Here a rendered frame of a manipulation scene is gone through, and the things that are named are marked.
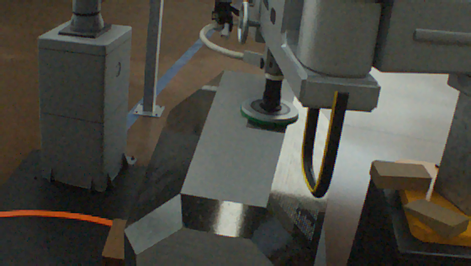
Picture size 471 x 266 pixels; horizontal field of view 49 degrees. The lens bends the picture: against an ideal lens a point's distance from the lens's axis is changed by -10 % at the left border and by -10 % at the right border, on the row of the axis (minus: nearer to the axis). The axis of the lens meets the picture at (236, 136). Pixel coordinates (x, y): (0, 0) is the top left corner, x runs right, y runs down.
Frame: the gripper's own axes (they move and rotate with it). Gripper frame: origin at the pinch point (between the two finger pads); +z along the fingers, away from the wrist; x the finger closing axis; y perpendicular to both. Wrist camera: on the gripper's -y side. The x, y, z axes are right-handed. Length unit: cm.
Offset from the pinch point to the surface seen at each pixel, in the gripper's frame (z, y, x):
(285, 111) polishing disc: -3, 31, 85
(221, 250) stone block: 5, 89, 130
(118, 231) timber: 68, 80, 41
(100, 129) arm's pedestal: 46, 65, -14
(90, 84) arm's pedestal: 22, 68, -19
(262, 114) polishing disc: -4, 41, 84
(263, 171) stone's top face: -4, 64, 114
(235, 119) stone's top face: -1, 50, 80
